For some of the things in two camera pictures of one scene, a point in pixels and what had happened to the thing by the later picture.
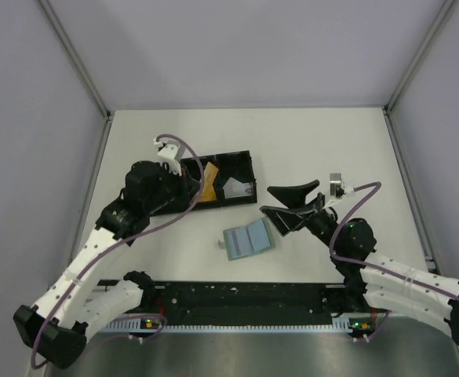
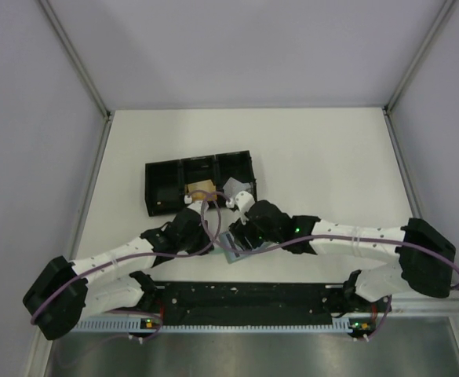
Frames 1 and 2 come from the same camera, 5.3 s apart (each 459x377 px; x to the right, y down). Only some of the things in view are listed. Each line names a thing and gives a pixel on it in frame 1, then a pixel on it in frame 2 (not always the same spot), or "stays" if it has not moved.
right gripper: x=289 y=219 -> x=244 y=229
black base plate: x=236 y=300 stays
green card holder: x=253 y=239 stays
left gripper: x=188 y=188 -> x=203 y=246
